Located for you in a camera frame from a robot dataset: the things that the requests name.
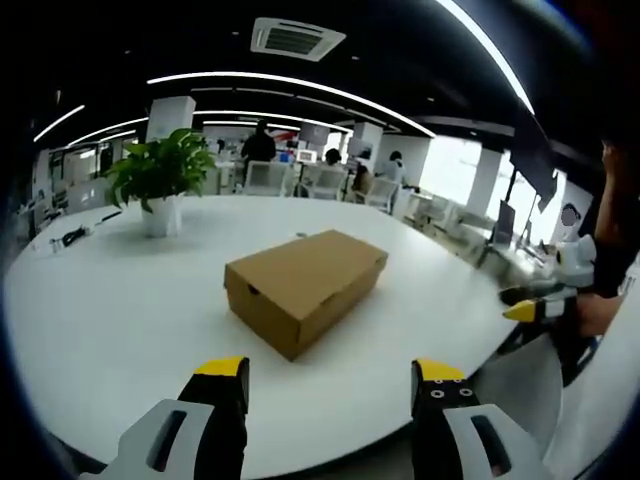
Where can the dark pen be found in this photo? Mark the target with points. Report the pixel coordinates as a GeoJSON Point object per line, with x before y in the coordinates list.
{"type": "Point", "coordinates": [111, 216]}

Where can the green potted plant white pot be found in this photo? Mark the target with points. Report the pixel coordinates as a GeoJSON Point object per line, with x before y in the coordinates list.
{"type": "Point", "coordinates": [160, 170]}

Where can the computer monitor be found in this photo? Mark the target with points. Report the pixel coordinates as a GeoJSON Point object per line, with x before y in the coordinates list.
{"type": "Point", "coordinates": [505, 222]}

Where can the person's own upper body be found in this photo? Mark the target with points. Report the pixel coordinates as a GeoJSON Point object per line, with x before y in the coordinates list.
{"type": "Point", "coordinates": [612, 265]}

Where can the linear ceiling light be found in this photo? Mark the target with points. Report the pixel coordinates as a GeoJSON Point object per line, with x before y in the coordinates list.
{"type": "Point", "coordinates": [300, 85]}
{"type": "Point", "coordinates": [57, 122]}
{"type": "Point", "coordinates": [275, 118]}
{"type": "Point", "coordinates": [107, 130]}
{"type": "Point", "coordinates": [492, 52]}

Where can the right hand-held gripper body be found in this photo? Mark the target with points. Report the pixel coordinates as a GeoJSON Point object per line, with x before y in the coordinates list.
{"type": "Point", "coordinates": [580, 265]}

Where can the brown cardboard shoe box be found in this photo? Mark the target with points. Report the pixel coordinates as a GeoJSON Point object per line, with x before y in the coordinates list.
{"type": "Point", "coordinates": [305, 272]}

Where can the white office chair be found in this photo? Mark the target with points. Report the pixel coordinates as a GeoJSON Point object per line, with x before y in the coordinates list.
{"type": "Point", "coordinates": [327, 182]}
{"type": "Point", "coordinates": [266, 178]}
{"type": "Point", "coordinates": [383, 195]}

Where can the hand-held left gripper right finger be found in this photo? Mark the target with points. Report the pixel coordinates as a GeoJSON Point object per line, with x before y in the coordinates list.
{"type": "Point", "coordinates": [450, 440]}

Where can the ceiling air conditioner vent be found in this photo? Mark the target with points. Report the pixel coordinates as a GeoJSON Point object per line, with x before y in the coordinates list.
{"type": "Point", "coordinates": [297, 39]}

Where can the black hanging panel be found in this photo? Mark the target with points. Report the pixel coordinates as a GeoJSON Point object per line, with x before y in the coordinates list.
{"type": "Point", "coordinates": [532, 160]}

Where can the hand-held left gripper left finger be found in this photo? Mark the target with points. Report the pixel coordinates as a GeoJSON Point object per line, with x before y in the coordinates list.
{"type": "Point", "coordinates": [150, 440]}

